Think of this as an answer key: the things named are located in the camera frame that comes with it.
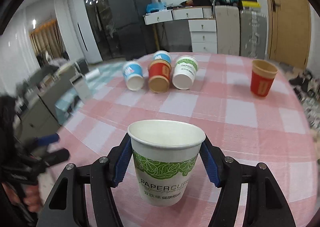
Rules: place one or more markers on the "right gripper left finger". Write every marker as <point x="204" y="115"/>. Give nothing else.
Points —
<point x="66" y="203"/>

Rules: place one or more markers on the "white green paper cup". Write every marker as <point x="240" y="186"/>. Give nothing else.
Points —
<point x="164" y="155"/>

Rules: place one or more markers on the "red cup upright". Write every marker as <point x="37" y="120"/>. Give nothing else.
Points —
<point x="263" y="75"/>

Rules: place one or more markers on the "blue cup front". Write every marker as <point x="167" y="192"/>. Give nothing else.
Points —
<point x="133" y="75"/>

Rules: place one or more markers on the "blue cup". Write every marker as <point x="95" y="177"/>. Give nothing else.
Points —
<point x="133" y="75"/>
<point x="162" y="55"/>

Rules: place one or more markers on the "white green cup lying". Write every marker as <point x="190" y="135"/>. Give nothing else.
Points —
<point x="185" y="71"/>

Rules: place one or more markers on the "red cup lying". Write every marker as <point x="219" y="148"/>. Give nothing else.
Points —
<point x="159" y="76"/>

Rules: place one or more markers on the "blue cup rear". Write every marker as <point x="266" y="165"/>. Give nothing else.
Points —
<point x="162" y="55"/>

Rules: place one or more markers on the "left hand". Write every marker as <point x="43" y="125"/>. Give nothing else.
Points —
<point x="32" y="197"/>

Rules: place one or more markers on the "pink checked tablecloth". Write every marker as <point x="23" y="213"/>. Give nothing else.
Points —
<point x="273" y="130"/>

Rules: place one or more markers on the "teal checked tablecloth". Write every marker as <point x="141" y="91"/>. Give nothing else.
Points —
<point x="69" y="102"/>

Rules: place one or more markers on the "white power bank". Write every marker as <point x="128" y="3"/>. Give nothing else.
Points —
<point x="81" y="87"/>

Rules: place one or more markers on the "white paper roll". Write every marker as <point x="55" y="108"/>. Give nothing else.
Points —
<point x="92" y="74"/>

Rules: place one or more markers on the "glass door cabinet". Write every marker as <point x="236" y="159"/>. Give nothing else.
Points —
<point x="103" y="28"/>

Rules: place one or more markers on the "silver suitcase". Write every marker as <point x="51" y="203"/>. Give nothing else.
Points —
<point x="253" y="34"/>

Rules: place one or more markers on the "wooden door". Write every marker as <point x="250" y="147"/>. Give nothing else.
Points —
<point x="289" y="32"/>

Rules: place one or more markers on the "white drawer desk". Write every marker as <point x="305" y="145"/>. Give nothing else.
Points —
<point x="201" y="25"/>

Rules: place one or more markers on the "beige suitcase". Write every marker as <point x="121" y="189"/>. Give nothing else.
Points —
<point x="228" y="30"/>

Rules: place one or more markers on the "black refrigerator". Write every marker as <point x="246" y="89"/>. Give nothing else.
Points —
<point x="135" y="37"/>

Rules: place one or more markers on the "yellow box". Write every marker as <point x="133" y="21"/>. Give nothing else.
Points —
<point x="250" y="5"/>

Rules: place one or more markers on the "blue plastic bag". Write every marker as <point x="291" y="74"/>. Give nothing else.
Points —
<point x="156" y="7"/>

